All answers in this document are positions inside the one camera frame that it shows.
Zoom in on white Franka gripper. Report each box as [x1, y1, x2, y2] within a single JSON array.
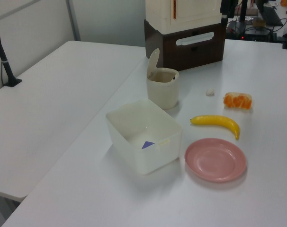
[[219, 0, 236, 30]]

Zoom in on beige trash can with lid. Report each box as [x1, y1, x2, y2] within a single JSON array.
[[146, 48, 180, 110]]

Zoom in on black monitor stand pole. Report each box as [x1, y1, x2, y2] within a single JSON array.
[[239, 0, 249, 23]]

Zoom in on black device base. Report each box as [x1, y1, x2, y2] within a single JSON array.
[[226, 20, 272, 41]]

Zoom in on cream cabinet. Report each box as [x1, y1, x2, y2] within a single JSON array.
[[145, 0, 223, 34]]

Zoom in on black keyboard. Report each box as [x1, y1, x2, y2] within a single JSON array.
[[261, 6, 283, 26]]

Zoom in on peeled orange segments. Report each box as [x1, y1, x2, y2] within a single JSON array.
[[223, 92, 253, 111]]

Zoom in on yellow banana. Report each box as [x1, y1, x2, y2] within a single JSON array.
[[190, 114, 241, 140]]

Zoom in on pink plate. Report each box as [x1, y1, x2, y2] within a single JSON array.
[[184, 138, 248, 183]]

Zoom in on purple cube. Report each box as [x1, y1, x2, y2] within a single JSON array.
[[141, 141, 156, 150]]

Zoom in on white plastic storage box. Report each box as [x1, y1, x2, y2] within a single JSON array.
[[105, 98, 183, 175]]

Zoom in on white drawer handle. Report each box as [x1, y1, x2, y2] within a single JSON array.
[[176, 31, 215, 46]]

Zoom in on black camera stand pole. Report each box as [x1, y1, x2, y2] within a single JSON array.
[[0, 17, 23, 87]]

